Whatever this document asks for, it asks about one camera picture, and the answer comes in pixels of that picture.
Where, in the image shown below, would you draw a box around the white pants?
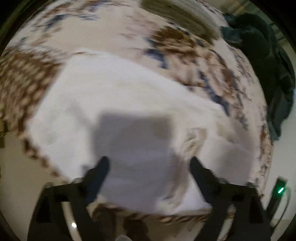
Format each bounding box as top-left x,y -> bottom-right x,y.
27,51 -> 253,215

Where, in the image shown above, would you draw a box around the black device with green light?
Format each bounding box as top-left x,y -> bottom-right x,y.
266,176 -> 287,220

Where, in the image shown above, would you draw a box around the dark green blanket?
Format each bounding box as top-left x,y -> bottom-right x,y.
221,13 -> 295,141

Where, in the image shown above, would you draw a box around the floral bed sheet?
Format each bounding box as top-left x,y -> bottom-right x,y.
0,0 -> 274,227

